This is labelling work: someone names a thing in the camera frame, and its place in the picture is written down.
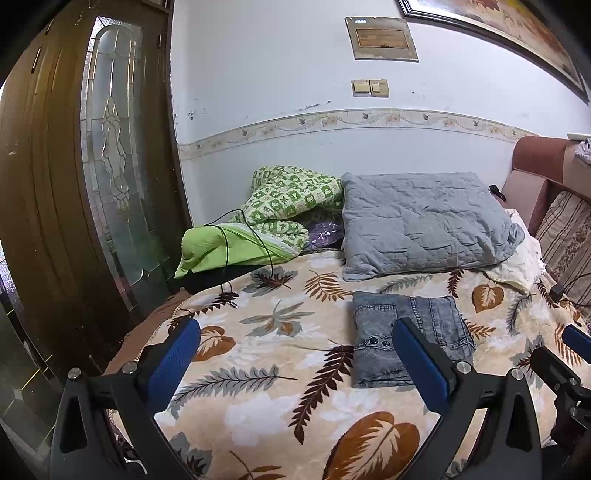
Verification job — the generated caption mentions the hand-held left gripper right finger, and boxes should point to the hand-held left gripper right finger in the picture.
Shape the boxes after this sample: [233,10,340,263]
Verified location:
[391,316,544,480]

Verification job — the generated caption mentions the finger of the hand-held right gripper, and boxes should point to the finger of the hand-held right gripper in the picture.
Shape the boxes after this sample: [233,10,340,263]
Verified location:
[562,324,591,361]
[529,346,583,403]

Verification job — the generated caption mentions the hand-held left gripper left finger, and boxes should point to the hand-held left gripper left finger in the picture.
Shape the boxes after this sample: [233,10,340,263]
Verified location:
[48,317,202,480]

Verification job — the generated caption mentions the blue denim pants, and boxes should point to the blue denim pants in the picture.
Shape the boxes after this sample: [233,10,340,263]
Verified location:
[352,291,476,390]

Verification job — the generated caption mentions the brown bed sheet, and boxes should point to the brown bed sheet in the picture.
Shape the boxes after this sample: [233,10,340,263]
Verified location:
[104,291,195,370]

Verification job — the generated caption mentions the white crumpled cloth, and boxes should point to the white crumpled cloth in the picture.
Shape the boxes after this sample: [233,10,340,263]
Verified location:
[484,208,546,294]

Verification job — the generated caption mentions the beige leaf print blanket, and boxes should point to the beige leaf print blanket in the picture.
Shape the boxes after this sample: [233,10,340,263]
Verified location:
[104,251,591,480]

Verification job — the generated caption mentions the striped beige cushion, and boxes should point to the striped beige cushion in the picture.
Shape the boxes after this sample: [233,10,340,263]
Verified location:
[534,190,591,320]

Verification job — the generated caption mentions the grey quilted pillow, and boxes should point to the grey quilted pillow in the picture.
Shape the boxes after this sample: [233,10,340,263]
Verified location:
[339,172,526,282]

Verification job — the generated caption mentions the purple plastic bag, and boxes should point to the purple plastic bag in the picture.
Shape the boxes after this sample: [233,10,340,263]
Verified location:
[307,219,345,250]

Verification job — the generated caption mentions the brown sofa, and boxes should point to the brown sofa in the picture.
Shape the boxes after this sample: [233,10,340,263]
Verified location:
[501,135,591,324]

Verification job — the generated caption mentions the green checked quilt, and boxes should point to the green checked quilt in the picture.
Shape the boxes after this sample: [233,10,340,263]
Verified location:
[242,165,345,253]

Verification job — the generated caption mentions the wooden door with glass panel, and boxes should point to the wooden door with glass panel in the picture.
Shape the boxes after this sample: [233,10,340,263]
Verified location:
[0,0,195,416]

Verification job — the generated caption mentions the thin black cable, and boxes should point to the thin black cable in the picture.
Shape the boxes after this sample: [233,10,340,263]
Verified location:
[202,209,279,297]

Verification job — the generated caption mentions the square wall plaque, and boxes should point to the square wall plaque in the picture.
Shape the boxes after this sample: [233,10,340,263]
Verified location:
[345,17,419,62]

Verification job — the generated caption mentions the framed wall picture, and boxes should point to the framed wall picture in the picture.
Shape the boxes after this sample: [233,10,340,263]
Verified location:
[397,0,590,103]

